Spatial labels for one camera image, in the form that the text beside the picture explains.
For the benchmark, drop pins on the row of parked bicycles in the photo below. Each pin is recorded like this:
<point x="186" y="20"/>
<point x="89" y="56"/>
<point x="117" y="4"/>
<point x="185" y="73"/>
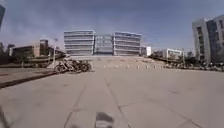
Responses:
<point x="196" y="66"/>
<point x="71" y="66"/>

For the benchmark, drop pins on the low white building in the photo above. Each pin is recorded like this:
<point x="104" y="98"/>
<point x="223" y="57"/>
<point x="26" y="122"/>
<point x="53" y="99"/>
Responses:
<point x="174" y="53"/>

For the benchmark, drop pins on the wide grey banded building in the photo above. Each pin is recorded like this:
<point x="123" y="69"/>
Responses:
<point x="80" y="43"/>

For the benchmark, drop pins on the row of pale bollards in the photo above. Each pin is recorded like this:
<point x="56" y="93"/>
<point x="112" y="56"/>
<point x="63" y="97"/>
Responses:
<point x="137" y="66"/>

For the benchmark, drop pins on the row of trees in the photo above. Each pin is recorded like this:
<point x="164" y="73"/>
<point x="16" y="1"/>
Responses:
<point x="191" y="60"/>

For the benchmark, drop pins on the grey paved plaza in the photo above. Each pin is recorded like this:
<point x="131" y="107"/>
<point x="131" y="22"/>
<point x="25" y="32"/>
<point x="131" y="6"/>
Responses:
<point x="133" y="93"/>

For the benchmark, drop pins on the brown raised ground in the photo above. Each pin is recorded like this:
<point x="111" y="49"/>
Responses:
<point x="20" y="73"/>

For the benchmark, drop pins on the grey stone kerb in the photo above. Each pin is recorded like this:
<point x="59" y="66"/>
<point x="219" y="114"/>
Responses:
<point x="30" y="80"/>

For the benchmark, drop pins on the low brown building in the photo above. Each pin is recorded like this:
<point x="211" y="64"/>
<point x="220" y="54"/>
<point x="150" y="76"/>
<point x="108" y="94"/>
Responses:
<point x="30" y="50"/>

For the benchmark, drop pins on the small white building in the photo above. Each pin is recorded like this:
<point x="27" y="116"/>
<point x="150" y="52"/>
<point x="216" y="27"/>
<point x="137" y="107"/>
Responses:
<point x="145" y="51"/>

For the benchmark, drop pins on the tall dark building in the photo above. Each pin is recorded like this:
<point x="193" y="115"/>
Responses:
<point x="1" y="15"/>

